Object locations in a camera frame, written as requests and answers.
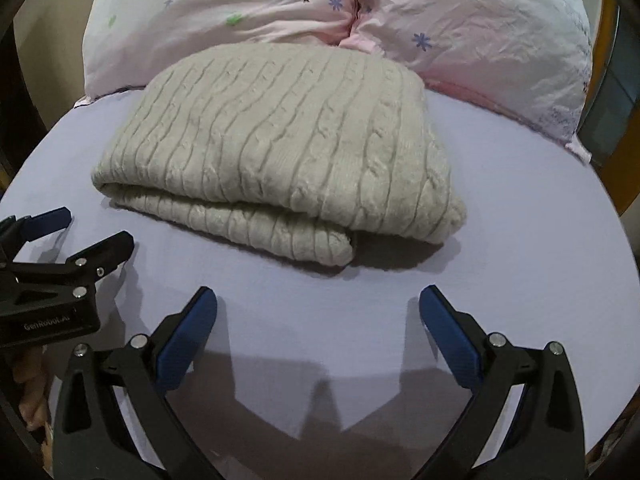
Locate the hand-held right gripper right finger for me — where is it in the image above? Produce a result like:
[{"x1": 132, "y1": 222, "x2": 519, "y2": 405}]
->
[{"x1": 412, "y1": 284, "x2": 587, "y2": 480}]

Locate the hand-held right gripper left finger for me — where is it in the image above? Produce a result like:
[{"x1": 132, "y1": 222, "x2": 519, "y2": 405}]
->
[{"x1": 54, "y1": 286, "x2": 225, "y2": 480}]

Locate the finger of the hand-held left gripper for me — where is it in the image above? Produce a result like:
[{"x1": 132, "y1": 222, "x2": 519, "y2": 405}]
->
[
  {"x1": 0, "y1": 206, "x2": 72, "y2": 264},
  {"x1": 0, "y1": 231, "x2": 136, "y2": 317}
]

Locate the beige cable-knit sweater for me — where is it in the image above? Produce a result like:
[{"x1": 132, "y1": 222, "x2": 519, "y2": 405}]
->
[{"x1": 91, "y1": 43, "x2": 468, "y2": 268}]

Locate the person's left hand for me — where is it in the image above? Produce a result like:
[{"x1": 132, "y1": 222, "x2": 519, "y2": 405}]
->
[{"x1": 12, "y1": 347, "x2": 50, "y2": 432}]

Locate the lavender bed sheet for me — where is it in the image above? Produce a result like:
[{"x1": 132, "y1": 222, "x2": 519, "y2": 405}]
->
[{"x1": 0, "y1": 87, "x2": 640, "y2": 466}]

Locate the pink floral pillow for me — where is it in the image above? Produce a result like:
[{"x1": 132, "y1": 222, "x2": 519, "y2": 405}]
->
[
  {"x1": 82, "y1": 0, "x2": 368, "y2": 103},
  {"x1": 340, "y1": 0, "x2": 593, "y2": 163}
]

